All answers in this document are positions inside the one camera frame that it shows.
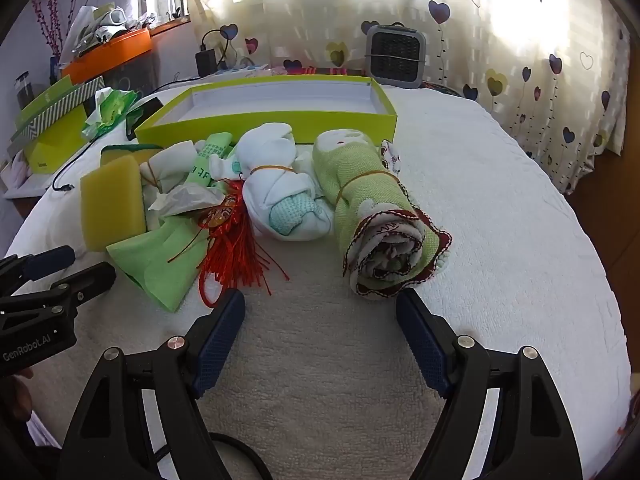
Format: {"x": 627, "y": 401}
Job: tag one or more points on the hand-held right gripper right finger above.
{"x": 425, "y": 345}

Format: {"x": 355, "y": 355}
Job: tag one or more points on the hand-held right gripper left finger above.
{"x": 217, "y": 345}

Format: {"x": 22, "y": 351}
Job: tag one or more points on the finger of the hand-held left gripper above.
{"x": 92, "y": 280}
{"x": 47, "y": 262}

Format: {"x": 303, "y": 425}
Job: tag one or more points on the light green cloth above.
{"x": 150, "y": 260}

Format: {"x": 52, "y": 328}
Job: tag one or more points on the yellow sponge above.
{"x": 112, "y": 205}

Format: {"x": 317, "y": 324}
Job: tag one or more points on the red tassel knot ornament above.
{"x": 240, "y": 255}

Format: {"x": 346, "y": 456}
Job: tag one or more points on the translucent white sachet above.
{"x": 182, "y": 197}

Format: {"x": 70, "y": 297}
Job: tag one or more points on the green scouring pad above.
{"x": 125, "y": 152}

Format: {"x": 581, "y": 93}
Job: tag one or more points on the white sock bundle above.
{"x": 167, "y": 165}
{"x": 270, "y": 195}

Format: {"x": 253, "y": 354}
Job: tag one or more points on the lime green shallow box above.
{"x": 280, "y": 120}

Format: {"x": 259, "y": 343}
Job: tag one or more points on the person's left hand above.
{"x": 15, "y": 397}

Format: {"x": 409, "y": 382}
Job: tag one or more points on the plain lime green box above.
{"x": 55, "y": 152}

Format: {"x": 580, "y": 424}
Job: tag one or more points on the green patterned gift box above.
{"x": 55, "y": 105}

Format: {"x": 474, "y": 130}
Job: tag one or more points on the green wet wipes pack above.
{"x": 112, "y": 107}

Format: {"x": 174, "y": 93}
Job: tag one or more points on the black smartphone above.
{"x": 145, "y": 112}

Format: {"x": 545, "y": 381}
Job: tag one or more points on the orange shelf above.
{"x": 100, "y": 60}

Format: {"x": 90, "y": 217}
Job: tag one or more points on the pile of white clutter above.
{"x": 95, "y": 25}

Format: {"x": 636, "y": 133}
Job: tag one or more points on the pink flower branches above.
{"x": 50, "y": 20}

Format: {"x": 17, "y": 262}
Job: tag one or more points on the black power adapter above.
{"x": 204, "y": 62}

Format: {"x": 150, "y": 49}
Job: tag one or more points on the white power strip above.
{"x": 247, "y": 66}

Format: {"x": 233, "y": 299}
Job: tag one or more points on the grey small heater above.
{"x": 395, "y": 55}

